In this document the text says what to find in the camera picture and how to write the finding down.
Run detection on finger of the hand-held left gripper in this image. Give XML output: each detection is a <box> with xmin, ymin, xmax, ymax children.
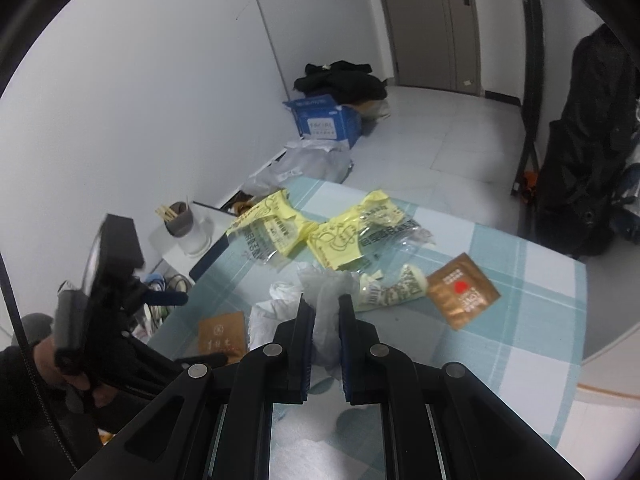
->
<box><xmin>172</xmin><ymin>352</ymin><xmax>230</xmax><ymax>367</ymax></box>
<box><xmin>142</xmin><ymin>285</ymin><xmax>190</xmax><ymax>308</ymax></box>

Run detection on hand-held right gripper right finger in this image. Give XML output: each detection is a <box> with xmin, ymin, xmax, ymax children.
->
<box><xmin>338</xmin><ymin>294</ymin><xmax>586</xmax><ymax>480</ymax></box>

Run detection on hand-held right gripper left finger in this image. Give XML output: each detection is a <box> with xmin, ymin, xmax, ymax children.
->
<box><xmin>70</xmin><ymin>294</ymin><xmax>317</xmax><ymax>480</ymax></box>

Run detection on brown paper packet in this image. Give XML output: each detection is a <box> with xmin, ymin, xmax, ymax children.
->
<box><xmin>198</xmin><ymin>311</ymin><xmax>247</xmax><ymax>365</ymax></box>

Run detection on frosted plastic bag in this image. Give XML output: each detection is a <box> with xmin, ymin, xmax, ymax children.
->
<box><xmin>297</xmin><ymin>262</ymin><xmax>362</xmax><ymax>391</ymax></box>

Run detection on cream printed wrapper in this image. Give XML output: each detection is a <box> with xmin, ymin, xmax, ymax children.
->
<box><xmin>357</xmin><ymin>264</ymin><xmax>428</xmax><ymax>311</ymax></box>

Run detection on yellow snack wrapper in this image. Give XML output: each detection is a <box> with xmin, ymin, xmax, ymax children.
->
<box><xmin>225</xmin><ymin>191</ymin><xmax>311</xmax><ymax>268</ymax></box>
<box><xmin>306</xmin><ymin>190</ymin><xmax>436</xmax><ymax>273</ymax></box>

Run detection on brown sachet with red dot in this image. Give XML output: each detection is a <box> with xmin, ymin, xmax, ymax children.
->
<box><xmin>426</xmin><ymin>253</ymin><xmax>502</xmax><ymax>331</ymax></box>

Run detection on person's left forearm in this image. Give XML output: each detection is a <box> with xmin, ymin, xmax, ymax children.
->
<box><xmin>0</xmin><ymin>312</ymin><xmax>68</xmax><ymax>461</ymax></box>

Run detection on person's left hand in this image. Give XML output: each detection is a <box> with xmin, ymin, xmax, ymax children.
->
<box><xmin>37</xmin><ymin>337</ymin><xmax>118</xmax><ymax>410</ymax></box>

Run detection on green white tape roll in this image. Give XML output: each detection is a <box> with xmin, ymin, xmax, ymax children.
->
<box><xmin>145</xmin><ymin>300</ymin><xmax>177</xmax><ymax>341</ymax></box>

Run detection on white jar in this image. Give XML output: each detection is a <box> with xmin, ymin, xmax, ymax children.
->
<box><xmin>150</xmin><ymin>210</ymin><xmax>216</xmax><ymax>256</ymax></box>

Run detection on brown cup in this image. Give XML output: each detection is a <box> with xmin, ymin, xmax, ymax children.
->
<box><xmin>165</xmin><ymin>201</ymin><xmax>196</xmax><ymax>237</ymax></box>

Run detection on wooden chopsticks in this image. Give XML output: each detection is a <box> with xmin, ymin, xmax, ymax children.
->
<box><xmin>155</xmin><ymin>192</ymin><xmax>191</xmax><ymax>222</ymax></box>

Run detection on teal checked tablecloth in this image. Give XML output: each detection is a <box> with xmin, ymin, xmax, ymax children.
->
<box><xmin>145</xmin><ymin>176</ymin><xmax>588</xmax><ymax>480</ymax></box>

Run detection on grey plastic mailer bag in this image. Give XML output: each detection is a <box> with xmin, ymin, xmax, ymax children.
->
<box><xmin>242</xmin><ymin>140</ymin><xmax>353</xmax><ymax>196</ymax></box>

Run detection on blue cardboard box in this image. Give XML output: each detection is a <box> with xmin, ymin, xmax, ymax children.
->
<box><xmin>282</xmin><ymin>94</ymin><xmax>363</xmax><ymax>150</ymax></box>

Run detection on black bag on floor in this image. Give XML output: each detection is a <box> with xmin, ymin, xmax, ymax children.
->
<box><xmin>293</xmin><ymin>60</ymin><xmax>388</xmax><ymax>106</ymax></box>

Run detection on black backpack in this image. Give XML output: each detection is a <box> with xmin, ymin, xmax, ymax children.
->
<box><xmin>532</xmin><ymin>22</ymin><xmax>640</xmax><ymax>261</ymax></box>

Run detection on beige door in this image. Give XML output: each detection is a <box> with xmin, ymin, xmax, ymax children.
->
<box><xmin>372</xmin><ymin>0</ymin><xmax>483</xmax><ymax>96</ymax></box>

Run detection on black cable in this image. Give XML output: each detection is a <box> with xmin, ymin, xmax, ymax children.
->
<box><xmin>0</xmin><ymin>252</ymin><xmax>68</xmax><ymax>463</ymax></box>

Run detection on black metal frame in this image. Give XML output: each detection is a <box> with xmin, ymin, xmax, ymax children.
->
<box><xmin>510</xmin><ymin>0</ymin><xmax>547</xmax><ymax>196</ymax></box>

